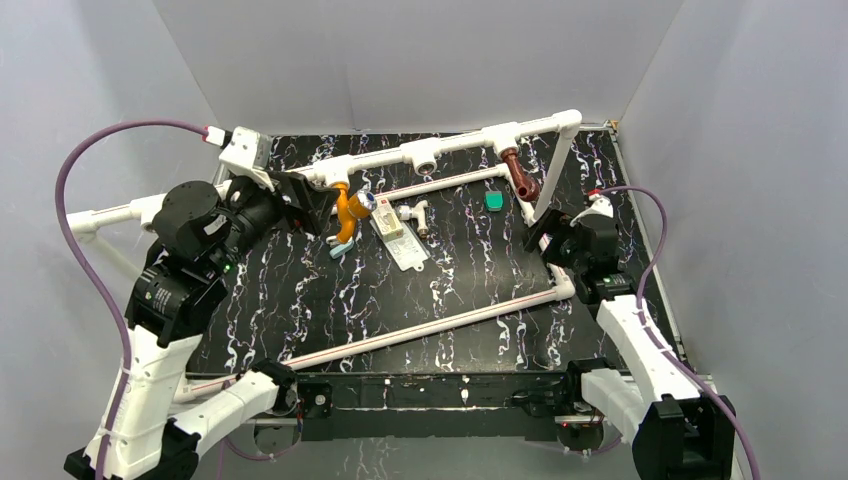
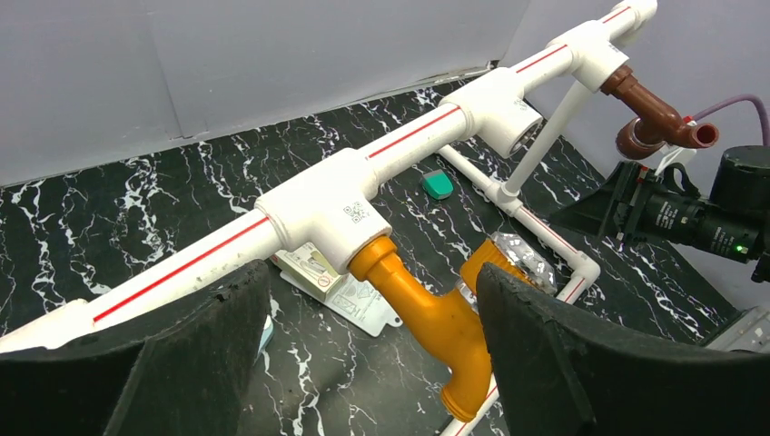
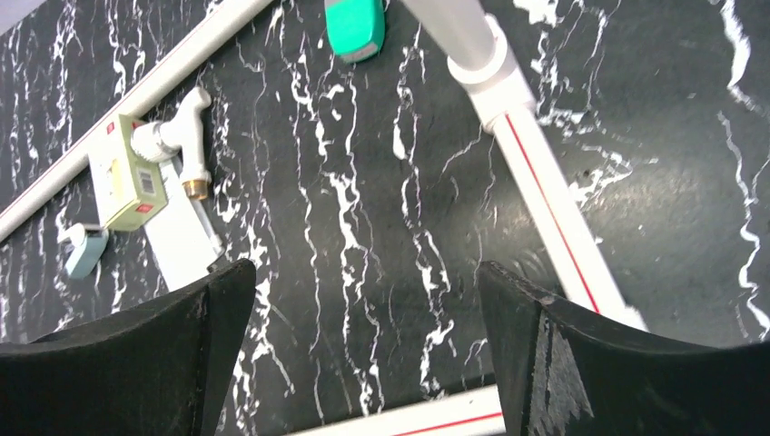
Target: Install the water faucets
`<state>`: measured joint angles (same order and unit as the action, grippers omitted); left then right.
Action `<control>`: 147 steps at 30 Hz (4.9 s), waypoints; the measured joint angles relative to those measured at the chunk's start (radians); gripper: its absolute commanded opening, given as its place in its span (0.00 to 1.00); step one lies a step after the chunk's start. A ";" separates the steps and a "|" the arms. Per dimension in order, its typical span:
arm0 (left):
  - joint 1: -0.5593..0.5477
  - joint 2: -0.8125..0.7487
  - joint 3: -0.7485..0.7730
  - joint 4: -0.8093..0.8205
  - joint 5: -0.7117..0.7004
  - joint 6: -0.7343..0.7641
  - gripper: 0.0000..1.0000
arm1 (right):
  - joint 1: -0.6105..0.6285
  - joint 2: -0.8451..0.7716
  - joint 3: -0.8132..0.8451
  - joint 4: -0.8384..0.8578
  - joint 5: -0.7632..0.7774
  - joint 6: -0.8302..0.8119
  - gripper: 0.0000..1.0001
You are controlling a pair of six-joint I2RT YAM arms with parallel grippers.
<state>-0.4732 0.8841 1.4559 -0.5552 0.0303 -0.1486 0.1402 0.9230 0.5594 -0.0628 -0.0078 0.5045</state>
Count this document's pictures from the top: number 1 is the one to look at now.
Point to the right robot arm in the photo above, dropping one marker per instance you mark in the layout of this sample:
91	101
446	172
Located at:
674	429

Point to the white faucet chrome knob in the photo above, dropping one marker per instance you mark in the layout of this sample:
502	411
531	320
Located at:
418	213

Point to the white PVC pipe frame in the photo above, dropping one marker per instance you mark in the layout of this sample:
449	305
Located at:
85	225

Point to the orange faucet chrome knob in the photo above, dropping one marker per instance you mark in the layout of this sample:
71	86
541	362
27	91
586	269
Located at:
350	209

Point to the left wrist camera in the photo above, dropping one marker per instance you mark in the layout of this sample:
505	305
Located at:
246	150

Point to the clear plastic package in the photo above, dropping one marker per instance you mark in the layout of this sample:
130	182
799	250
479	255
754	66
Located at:
406	249

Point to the green tape roll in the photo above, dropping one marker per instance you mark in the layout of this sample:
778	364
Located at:
494	201

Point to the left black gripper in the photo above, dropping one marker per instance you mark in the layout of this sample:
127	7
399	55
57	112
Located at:
296	201

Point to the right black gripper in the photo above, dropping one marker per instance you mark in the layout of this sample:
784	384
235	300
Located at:
550	225

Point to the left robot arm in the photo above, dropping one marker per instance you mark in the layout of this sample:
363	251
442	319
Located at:
202	235

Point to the brown faucet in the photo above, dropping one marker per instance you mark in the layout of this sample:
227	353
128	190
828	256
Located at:
526	188

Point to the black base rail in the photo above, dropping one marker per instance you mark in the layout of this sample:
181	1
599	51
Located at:
534	406

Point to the light blue faucet handle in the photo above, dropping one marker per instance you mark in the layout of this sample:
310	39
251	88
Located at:
341	249

